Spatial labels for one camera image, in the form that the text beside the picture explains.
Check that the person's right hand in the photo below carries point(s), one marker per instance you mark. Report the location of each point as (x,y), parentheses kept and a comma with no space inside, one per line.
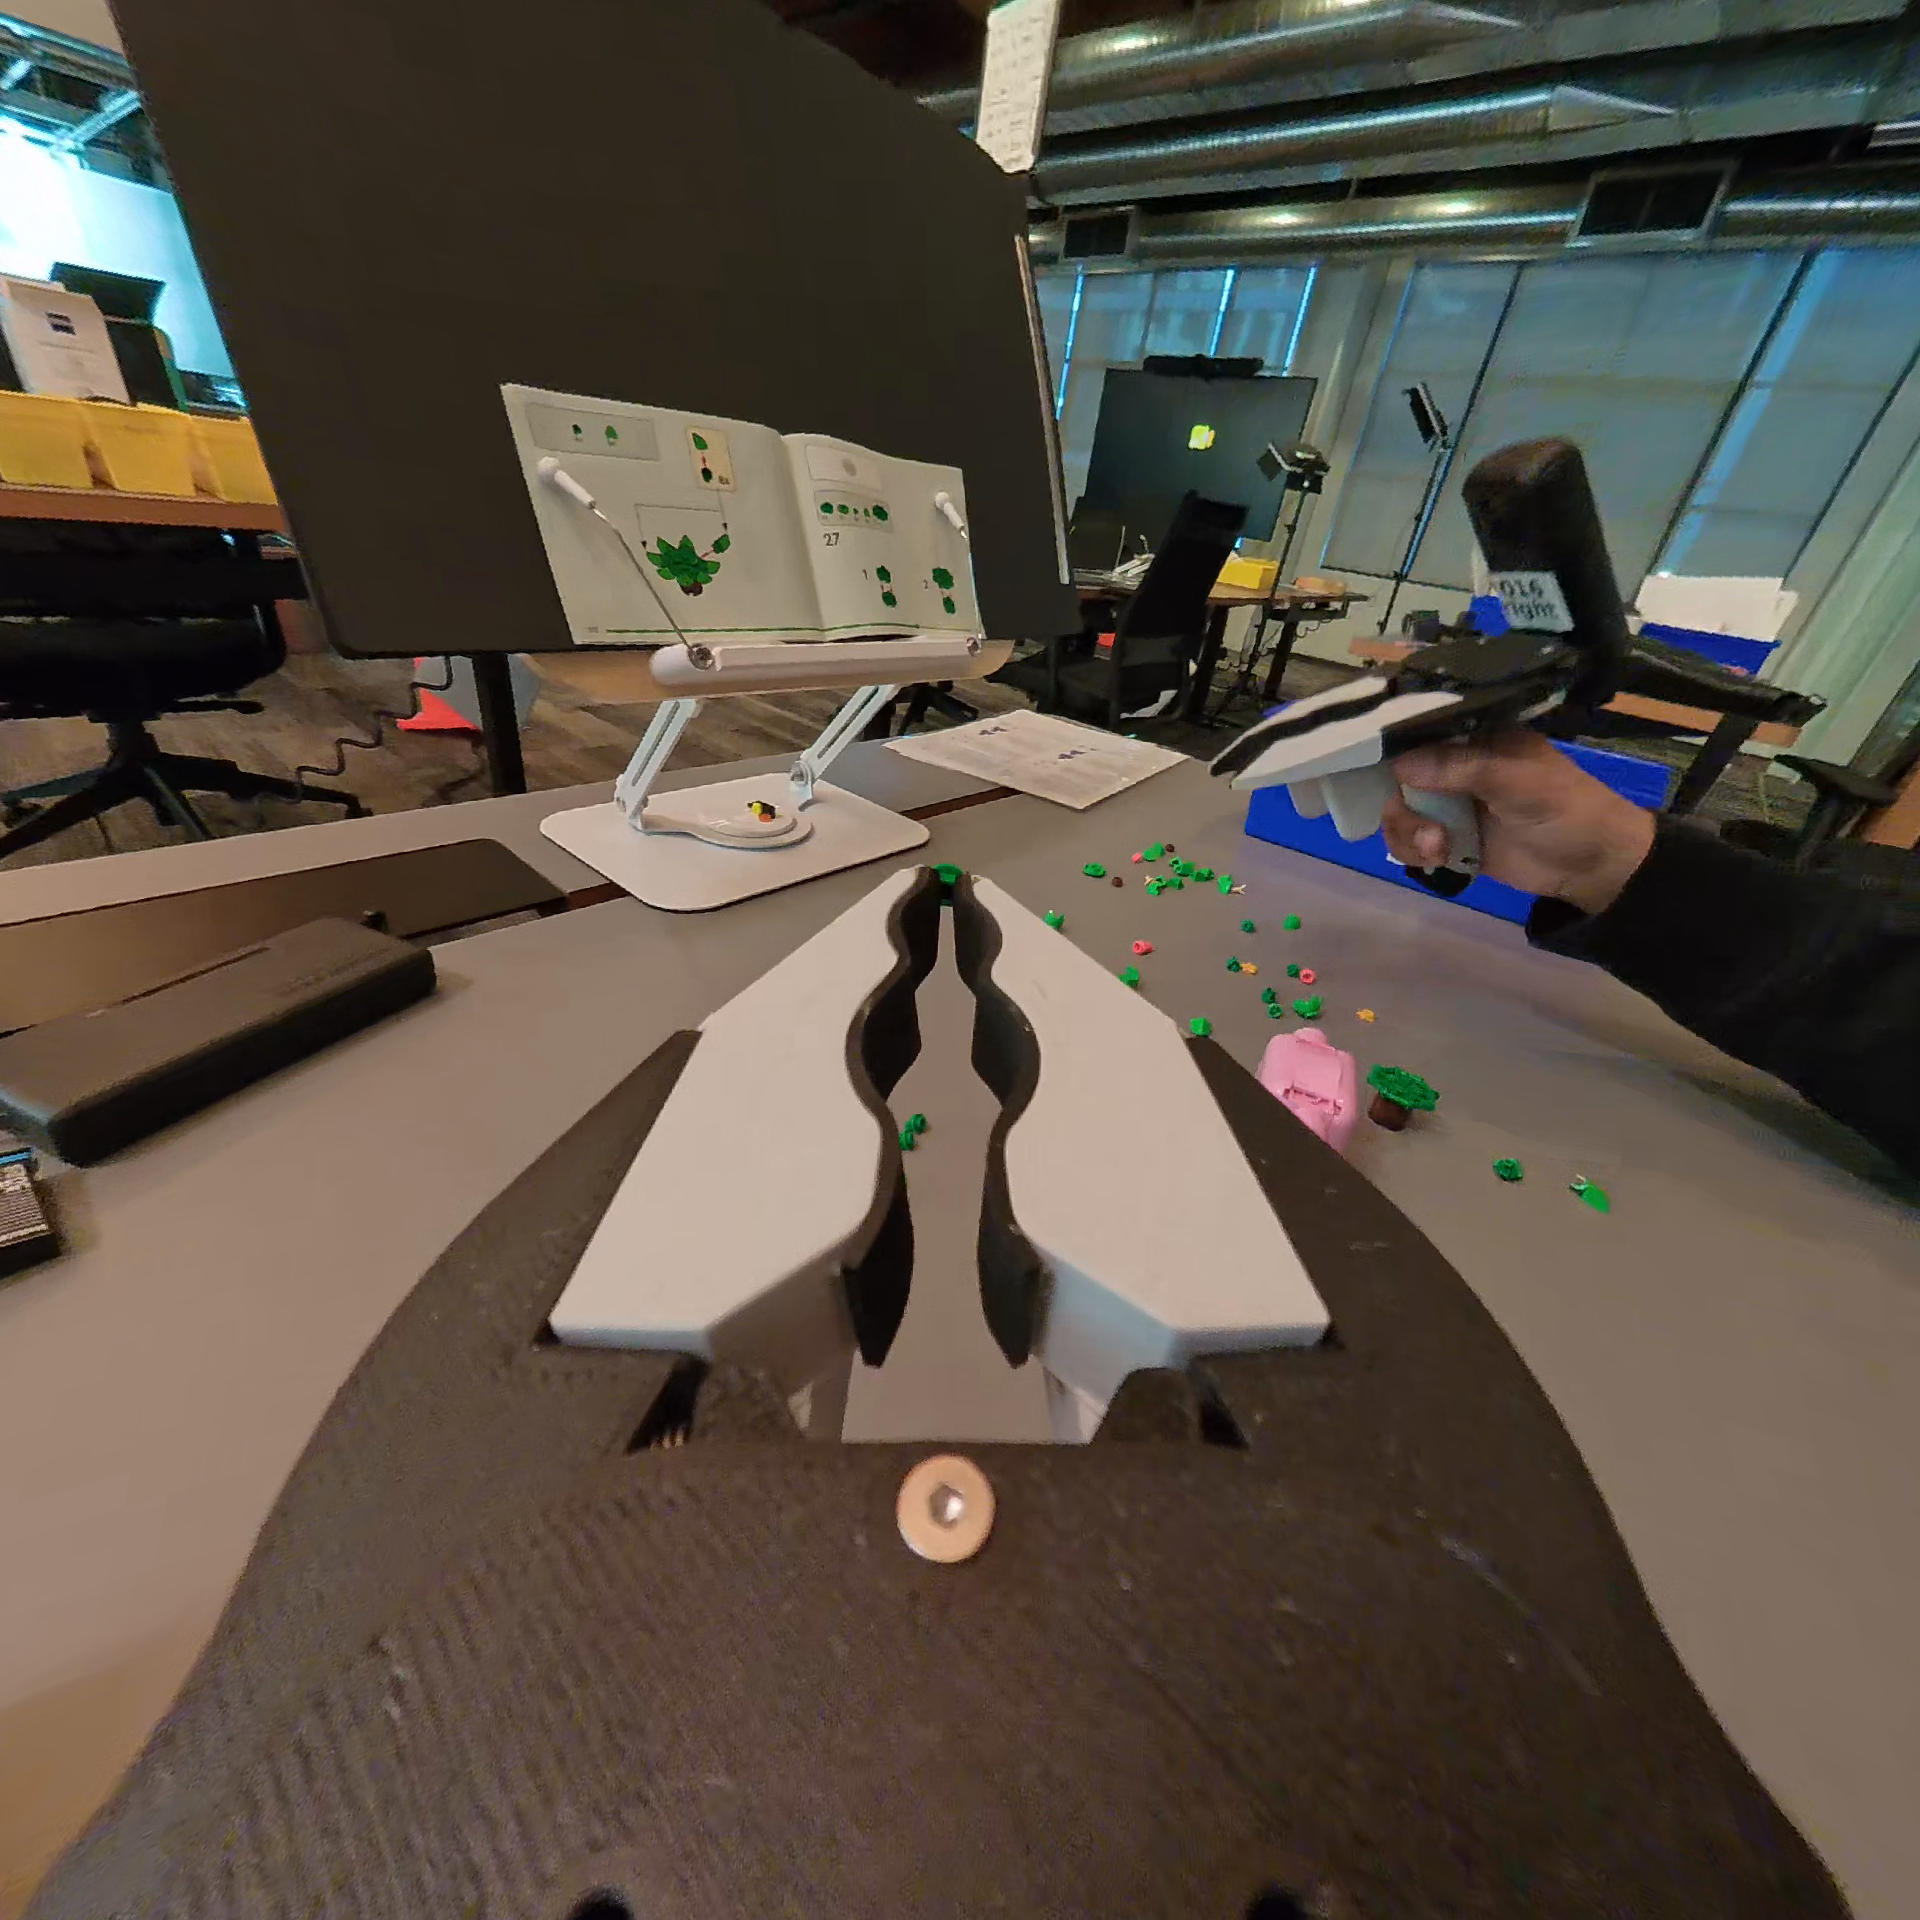
(1562,826)

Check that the silver ceiling duct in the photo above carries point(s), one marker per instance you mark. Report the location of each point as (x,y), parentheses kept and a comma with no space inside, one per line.
(1351,114)

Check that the white hanging paper sheet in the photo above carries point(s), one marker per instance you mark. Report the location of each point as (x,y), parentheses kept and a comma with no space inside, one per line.
(1016,75)

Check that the black long case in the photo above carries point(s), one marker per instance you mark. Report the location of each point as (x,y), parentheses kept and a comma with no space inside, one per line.
(226,1022)

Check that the white book stand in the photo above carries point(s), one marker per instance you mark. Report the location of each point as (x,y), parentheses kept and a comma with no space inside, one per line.
(750,841)

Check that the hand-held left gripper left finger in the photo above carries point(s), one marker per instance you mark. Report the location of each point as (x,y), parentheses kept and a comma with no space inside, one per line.
(737,1186)

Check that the yellow storage bin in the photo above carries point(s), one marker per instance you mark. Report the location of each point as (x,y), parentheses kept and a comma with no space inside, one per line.
(234,458)
(43,443)
(1246,575)
(142,448)

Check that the small toy tree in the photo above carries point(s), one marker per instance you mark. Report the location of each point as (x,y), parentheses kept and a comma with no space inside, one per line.
(1403,1087)

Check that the blue storage bin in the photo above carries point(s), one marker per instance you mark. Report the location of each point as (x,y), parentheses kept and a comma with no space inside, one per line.
(1591,788)
(1725,654)

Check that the black flat desk panel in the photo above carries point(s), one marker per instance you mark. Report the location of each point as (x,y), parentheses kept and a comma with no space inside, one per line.
(299,901)

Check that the open instruction booklet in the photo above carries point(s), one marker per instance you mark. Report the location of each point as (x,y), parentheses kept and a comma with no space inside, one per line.
(719,509)

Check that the studio light stand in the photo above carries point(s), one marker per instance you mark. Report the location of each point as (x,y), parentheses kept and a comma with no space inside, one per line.
(1428,413)
(1298,466)

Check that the black monitor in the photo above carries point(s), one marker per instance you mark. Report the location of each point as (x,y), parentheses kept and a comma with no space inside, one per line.
(1170,449)

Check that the small green leaf piece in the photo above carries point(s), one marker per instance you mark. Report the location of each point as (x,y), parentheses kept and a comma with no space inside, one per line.
(1591,1194)

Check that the black flat remote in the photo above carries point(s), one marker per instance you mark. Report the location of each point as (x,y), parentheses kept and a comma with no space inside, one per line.
(24,1208)

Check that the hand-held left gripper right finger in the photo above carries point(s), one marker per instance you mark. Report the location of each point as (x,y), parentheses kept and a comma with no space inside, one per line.
(1155,1186)

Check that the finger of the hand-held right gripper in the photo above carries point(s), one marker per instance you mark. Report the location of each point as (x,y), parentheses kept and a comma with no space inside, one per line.
(1334,713)
(1306,758)

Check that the pink brick-built toy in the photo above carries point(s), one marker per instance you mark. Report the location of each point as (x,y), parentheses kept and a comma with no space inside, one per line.
(1308,1083)

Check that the printed paper sheet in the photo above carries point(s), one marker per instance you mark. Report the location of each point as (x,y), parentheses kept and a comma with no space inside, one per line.
(1036,758)

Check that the person's right forearm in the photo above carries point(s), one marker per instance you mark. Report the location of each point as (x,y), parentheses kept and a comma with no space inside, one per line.
(1772,961)

